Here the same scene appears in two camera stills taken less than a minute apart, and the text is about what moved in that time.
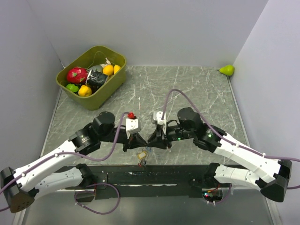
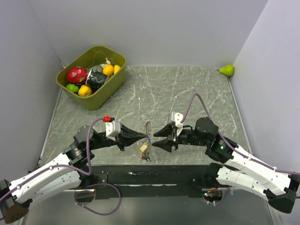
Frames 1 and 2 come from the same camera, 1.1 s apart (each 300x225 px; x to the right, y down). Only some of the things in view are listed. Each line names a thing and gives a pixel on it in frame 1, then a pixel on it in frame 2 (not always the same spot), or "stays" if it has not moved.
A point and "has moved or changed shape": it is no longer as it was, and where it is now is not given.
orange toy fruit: x=108 y=70 stays
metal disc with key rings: x=144 y=155 → x=146 y=130
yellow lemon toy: x=116 y=69 stays
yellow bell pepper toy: x=84 y=91 stays
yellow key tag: x=141 y=155 has moved or changed shape
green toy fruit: x=72 y=87 stays
